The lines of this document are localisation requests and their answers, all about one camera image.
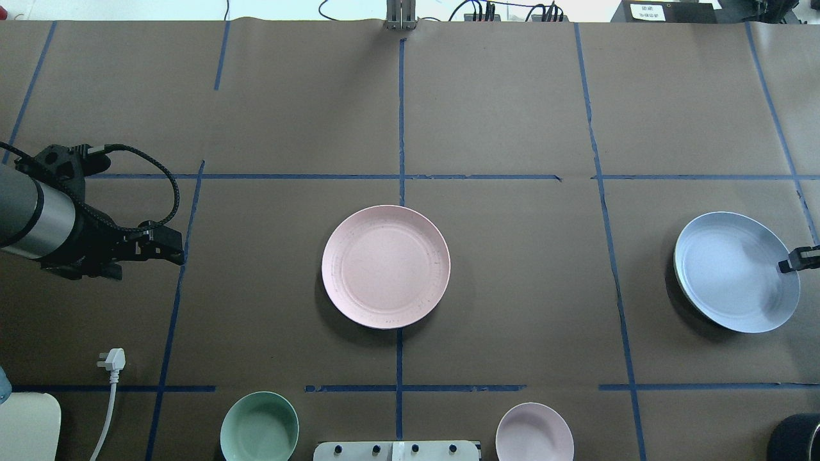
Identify metal camera stand bracket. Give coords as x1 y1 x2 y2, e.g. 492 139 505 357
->
384 0 418 31

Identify black cables at edge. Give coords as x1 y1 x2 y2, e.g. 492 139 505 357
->
318 0 566 23

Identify blue plate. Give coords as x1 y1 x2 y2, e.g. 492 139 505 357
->
673 212 801 334

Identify white power plug cable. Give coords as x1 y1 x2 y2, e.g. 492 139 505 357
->
89 348 127 461

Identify pink bowl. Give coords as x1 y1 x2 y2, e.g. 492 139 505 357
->
495 402 576 460

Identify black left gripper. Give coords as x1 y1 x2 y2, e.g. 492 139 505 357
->
14 144 186 280

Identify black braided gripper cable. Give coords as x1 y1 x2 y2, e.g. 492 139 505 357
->
0 141 181 234

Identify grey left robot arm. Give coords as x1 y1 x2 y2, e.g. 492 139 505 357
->
1 143 186 280

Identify green bowl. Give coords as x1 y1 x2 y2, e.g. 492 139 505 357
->
220 391 300 460

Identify pink plate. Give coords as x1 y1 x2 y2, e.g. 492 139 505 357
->
320 205 452 330

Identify black box with label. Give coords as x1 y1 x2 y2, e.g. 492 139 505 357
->
610 1 718 24

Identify black cooking pot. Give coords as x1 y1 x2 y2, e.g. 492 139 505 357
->
766 412 819 460

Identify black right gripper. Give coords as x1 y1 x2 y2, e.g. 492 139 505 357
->
777 245 819 274

